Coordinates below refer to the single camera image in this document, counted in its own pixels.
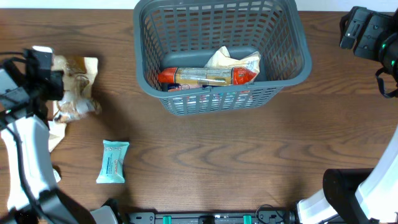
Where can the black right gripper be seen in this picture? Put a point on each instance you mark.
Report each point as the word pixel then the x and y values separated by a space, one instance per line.
pixel 380 25

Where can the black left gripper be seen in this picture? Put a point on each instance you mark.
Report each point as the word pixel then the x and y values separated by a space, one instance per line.
pixel 55 79

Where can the brown white snack pouch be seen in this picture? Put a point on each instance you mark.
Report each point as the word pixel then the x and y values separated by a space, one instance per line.
pixel 78 79

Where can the beige resealable pouch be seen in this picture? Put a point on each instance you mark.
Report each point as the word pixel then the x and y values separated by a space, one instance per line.
pixel 56 134

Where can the light blue snack packet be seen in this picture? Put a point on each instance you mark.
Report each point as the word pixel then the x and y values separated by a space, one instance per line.
pixel 112 164

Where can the beige powder bag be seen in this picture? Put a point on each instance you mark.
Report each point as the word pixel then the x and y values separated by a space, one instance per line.
pixel 222 59

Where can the orange spaghetti package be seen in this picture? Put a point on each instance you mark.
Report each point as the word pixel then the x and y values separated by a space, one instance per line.
pixel 207 76

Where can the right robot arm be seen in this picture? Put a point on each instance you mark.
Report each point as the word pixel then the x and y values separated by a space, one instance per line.
pixel 340 119

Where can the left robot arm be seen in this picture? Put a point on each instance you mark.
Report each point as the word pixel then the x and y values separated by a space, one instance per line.
pixel 27 83

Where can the grey plastic basket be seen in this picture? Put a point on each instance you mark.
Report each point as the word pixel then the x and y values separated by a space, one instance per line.
pixel 186 33

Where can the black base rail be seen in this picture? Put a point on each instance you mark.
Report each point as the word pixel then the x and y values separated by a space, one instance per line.
pixel 265 214

